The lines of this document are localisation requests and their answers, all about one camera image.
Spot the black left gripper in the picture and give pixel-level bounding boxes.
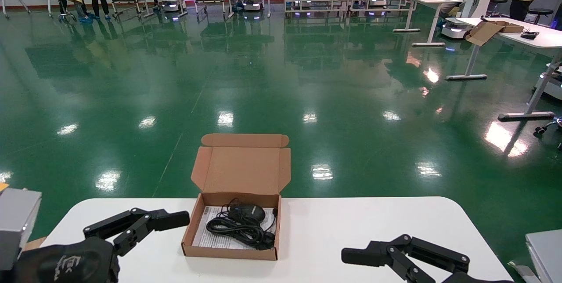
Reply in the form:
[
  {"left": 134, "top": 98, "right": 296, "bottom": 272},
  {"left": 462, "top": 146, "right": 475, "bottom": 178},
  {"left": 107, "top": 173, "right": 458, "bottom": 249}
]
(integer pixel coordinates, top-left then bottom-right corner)
[{"left": 11, "top": 207, "right": 190, "bottom": 283}]

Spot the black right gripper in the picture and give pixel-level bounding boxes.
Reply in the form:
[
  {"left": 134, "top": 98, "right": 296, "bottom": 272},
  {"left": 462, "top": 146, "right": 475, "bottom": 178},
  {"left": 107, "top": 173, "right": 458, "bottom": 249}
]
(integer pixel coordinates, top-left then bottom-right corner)
[{"left": 342, "top": 234, "right": 514, "bottom": 283}]

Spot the brown cardboard storage box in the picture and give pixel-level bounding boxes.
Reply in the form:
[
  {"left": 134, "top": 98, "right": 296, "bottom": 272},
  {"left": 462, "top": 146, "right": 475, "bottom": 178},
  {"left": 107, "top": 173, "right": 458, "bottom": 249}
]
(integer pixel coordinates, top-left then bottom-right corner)
[{"left": 181, "top": 133, "right": 292, "bottom": 261}]

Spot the white printed paper manual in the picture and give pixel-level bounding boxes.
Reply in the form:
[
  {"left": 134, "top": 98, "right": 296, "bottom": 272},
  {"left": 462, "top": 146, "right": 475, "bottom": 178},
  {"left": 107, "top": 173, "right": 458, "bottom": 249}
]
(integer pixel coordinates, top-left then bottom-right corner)
[{"left": 192, "top": 206, "right": 276, "bottom": 250}]

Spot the wooden board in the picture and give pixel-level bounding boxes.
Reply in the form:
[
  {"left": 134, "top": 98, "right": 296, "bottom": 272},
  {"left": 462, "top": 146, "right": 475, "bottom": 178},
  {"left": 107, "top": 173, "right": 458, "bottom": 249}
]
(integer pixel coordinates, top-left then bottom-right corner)
[{"left": 22, "top": 236, "right": 47, "bottom": 252}]

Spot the light grey flat strip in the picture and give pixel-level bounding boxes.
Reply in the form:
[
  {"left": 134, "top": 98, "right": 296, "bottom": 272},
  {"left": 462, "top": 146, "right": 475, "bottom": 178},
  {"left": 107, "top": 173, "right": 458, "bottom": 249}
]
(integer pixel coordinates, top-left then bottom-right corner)
[{"left": 508, "top": 261, "right": 534, "bottom": 283}]

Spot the chair base with casters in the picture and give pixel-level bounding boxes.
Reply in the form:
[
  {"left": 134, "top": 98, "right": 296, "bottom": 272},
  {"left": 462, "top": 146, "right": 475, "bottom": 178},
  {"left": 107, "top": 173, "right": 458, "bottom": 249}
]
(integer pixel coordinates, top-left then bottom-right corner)
[{"left": 533, "top": 116, "right": 562, "bottom": 150}]

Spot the wheeled metal stool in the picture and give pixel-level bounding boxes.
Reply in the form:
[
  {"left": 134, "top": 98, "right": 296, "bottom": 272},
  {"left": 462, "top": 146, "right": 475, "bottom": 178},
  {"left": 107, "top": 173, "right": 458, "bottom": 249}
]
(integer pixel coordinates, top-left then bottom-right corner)
[{"left": 47, "top": 0, "right": 79, "bottom": 24}]

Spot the round black stool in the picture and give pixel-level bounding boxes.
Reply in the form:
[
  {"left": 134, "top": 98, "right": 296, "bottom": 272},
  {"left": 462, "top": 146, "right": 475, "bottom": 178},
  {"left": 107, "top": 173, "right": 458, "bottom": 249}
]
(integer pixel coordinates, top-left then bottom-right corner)
[
  {"left": 528, "top": 8, "right": 555, "bottom": 26},
  {"left": 486, "top": 0, "right": 509, "bottom": 16}
]

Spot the black wired computer mouse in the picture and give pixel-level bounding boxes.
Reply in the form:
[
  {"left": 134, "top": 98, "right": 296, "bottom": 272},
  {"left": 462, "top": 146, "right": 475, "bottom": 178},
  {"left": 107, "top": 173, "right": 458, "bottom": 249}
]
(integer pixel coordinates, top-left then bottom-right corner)
[{"left": 206, "top": 199, "right": 278, "bottom": 250}]

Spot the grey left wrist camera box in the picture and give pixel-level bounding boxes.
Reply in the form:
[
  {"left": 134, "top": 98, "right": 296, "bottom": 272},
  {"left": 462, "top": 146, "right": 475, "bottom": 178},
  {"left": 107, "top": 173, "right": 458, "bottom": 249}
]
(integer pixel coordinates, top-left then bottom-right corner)
[{"left": 0, "top": 188, "right": 43, "bottom": 271}]

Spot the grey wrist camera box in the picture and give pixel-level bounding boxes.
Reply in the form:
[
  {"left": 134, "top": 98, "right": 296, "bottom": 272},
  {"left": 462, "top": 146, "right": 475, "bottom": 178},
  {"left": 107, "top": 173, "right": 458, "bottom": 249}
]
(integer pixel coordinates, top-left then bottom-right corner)
[
  {"left": 0, "top": 188, "right": 43, "bottom": 271},
  {"left": 525, "top": 229, "right": 562, "bottom": 283}
]

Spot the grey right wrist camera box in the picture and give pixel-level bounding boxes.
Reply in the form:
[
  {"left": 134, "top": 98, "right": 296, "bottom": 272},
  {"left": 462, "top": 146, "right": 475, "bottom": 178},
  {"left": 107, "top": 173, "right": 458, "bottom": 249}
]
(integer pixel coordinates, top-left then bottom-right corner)
[{"left": 525, "top": 229, "right": 562, "bottom": 283}]

